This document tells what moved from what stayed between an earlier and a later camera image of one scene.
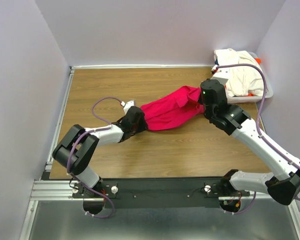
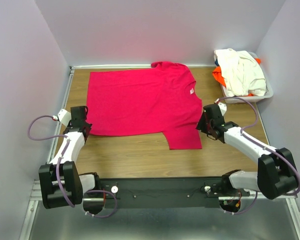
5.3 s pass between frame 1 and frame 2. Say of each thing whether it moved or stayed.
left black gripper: moved
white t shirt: stayed
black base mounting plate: stayed
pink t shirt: moved
